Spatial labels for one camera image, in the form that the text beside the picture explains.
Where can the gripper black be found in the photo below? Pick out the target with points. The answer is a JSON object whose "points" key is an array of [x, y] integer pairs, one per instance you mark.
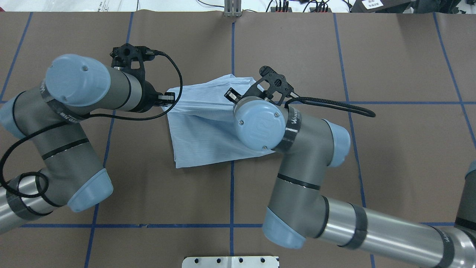
{"points": [[149, 97]]}

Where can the light blue button-up shirt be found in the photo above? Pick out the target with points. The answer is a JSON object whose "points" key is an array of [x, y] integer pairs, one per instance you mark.
{"points": [[201, 124]]}

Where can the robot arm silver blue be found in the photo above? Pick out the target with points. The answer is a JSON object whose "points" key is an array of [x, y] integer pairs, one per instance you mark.
{"points": [[49, 116], [297, 211]]}

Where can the black laptop computer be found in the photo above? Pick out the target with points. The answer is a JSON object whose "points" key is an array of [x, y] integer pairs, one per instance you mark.
{"points": [[381, 6]]}

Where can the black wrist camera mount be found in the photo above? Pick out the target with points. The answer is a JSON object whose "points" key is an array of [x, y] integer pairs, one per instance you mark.
{"points": [[125, 55], [277, 84]]}

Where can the aluminium frame post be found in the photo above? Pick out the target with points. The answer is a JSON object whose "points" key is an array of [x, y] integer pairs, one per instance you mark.
{"points": [[232, 8]]}

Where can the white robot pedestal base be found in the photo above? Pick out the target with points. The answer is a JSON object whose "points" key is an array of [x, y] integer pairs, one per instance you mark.
{"points": [[231, 262]]}

